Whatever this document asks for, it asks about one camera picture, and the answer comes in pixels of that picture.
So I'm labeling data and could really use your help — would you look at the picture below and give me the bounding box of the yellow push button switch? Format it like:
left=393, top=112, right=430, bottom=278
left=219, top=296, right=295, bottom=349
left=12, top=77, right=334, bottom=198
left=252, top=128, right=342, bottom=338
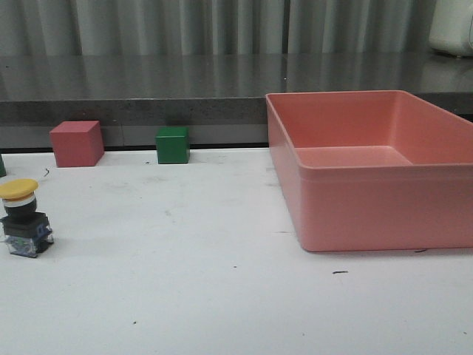
left=1, top=178, right=54, bottom=258

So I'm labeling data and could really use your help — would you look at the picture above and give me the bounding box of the green cube block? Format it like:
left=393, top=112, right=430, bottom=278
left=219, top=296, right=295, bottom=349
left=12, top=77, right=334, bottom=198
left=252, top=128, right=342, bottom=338
left=155, top=126, right=190, bottom=164

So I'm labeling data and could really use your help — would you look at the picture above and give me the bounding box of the grey counter shelf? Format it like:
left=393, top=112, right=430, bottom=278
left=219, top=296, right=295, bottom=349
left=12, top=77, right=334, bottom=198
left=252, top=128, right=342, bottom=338
left=1, top=52, right=472, bottom=152

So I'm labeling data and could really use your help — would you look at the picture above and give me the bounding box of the pink plastic bin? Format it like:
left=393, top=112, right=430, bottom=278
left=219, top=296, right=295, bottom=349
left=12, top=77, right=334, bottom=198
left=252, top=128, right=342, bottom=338
left=266, top=90, right=472, bottom=252

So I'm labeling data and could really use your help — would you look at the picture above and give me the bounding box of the pink cube block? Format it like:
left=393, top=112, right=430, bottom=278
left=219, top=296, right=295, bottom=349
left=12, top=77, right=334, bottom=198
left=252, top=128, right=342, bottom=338
left=50, top=121, right=104, bottom=168

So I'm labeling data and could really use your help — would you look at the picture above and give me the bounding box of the green block at left edge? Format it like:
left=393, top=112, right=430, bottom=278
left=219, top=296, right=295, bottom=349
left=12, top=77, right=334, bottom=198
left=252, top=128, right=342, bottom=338
left=0, top=155, right=7, bottom=178

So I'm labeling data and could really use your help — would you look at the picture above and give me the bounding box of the white appliance in background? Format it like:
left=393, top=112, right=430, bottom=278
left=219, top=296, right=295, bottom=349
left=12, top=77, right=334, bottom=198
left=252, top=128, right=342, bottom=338
left=429, top=0, right=472, bottom=57

